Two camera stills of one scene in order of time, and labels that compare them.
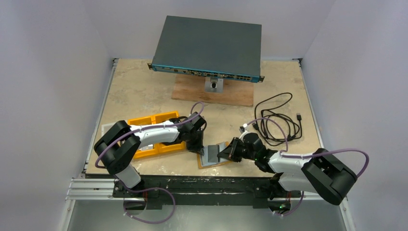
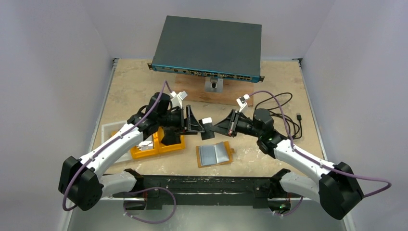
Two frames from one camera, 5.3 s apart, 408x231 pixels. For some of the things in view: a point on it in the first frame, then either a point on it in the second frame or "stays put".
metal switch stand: (215, 85) stays put
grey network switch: (214, 49) stays put
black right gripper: (234, 150) -> (234, 122)
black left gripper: (197, 147) -> (192, 125)
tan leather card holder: (210, 158) stays put
